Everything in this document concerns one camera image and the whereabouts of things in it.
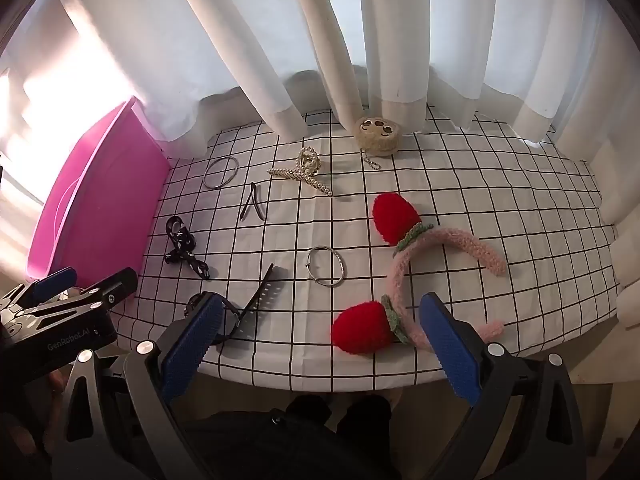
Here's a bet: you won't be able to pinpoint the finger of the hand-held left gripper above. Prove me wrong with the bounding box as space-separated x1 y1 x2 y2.
30 267 139 317
0 268 79 318

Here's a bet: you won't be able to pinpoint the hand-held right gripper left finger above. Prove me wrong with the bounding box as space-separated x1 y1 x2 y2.
62 291 226 480

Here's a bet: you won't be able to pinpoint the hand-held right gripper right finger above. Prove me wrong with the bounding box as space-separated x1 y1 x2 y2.
418 291 587 480

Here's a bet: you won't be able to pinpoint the pink plastic bin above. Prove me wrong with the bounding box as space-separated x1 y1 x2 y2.
26 97 171 311

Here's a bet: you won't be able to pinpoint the thin silver bangle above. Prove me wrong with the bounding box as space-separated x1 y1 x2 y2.
202 156 240 191

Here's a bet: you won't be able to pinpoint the thin black hair clip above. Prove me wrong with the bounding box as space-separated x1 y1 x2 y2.
240 182 267 222

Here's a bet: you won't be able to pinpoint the black ribbon bow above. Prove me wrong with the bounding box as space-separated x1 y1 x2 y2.
164 215 212 281

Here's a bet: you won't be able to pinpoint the black comb hair clip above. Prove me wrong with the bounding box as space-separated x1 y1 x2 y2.
186 262 275 346

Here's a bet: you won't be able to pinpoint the pink strawberry plush headband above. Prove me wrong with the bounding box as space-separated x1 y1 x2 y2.
331 192 508 358

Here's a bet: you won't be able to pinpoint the silver beaded bangle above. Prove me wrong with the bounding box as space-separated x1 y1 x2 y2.
306 245 347 288

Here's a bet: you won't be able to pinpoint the person's dark pants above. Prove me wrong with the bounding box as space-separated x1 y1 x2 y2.
190 392 401 480

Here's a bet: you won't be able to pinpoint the pearl hair claw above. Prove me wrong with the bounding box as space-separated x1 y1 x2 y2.
267 146 333 198

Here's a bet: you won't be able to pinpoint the white curtain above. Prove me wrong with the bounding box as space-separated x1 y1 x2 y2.
0 0 640 341

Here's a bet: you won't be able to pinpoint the beige round plush keychain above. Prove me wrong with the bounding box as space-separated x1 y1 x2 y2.
354 116 402 171

